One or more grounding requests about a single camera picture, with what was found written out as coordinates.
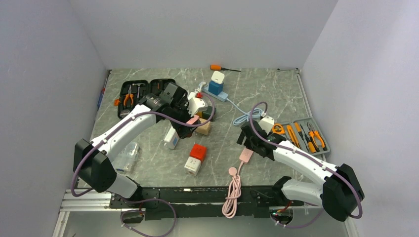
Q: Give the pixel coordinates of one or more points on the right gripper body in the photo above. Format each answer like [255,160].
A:
[249,143]

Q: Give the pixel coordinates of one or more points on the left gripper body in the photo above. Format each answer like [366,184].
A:
[180,111]

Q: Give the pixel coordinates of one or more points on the pink power strip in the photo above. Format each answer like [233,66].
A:
[245,155]

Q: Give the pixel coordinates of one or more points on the pink cube socket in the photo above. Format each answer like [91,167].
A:
[193,120]

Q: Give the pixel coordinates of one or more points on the dark green cube socket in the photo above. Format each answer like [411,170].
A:
[206,114]

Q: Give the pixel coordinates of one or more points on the beige cube socket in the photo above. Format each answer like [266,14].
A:
[204,129]

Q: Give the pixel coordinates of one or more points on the black tool case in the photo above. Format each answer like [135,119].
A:
[140,88]

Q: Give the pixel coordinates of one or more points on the blue cube socket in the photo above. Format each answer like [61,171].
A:
[215,88]

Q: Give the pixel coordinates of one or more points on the light blue power strip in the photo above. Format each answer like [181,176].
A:
[222,96]

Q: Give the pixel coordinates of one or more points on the red cube socket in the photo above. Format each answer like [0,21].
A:
[199,152]

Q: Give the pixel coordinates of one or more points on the grey tool tray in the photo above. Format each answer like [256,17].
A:
[302,133]

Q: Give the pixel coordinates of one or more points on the white cube socket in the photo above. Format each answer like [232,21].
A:
[192,166]

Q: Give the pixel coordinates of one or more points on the clear plastic screw box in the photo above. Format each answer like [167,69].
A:
[126,159]

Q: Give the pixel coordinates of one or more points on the white long power strip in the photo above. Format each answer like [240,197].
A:
[171,139]

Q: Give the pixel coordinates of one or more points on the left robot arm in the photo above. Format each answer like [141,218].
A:
[93,159]

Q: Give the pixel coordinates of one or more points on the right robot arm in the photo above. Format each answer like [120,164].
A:
[334,188]

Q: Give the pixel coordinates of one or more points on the white charger plug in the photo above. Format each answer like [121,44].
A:
[218,77]

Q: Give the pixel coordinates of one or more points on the orange tape measure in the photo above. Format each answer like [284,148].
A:
[278,129]

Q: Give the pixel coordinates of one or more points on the orange utility knife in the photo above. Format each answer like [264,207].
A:
[292,135]

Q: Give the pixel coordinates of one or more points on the orange pliers in case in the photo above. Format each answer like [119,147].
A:
[128,100]

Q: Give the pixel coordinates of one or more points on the orange pliers in tray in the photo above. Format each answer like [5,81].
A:
[316,138]

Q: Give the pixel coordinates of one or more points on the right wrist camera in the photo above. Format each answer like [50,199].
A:
[266,123]

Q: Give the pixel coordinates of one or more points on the orange handled screwdriver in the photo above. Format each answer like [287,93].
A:
[220,68]

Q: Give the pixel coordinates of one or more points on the blue pen at wall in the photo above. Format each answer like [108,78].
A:
[101,94]

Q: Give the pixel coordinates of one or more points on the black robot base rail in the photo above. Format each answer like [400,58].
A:
[194,202]

